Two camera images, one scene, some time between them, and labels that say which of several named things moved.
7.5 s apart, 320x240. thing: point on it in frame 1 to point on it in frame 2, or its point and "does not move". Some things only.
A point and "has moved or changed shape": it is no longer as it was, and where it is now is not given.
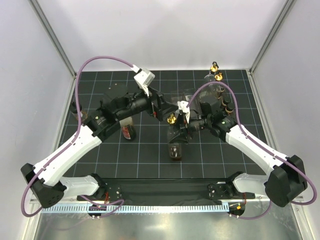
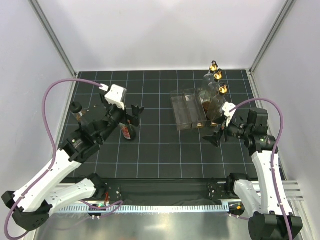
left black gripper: x=163 y=108 to x=133 y=120
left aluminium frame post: x=55 y=35 does not move
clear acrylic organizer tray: x=196 y=104 does not move
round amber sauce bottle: x=74 y=109 does not move
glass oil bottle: x=175 y=149 to x=214 y=108
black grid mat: x=214 y=154 does not move
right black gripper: x=181 y=137 to x=214 y=139
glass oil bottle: x=216 y=91 has moved or changed shape
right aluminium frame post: x=287 y=9 does not move
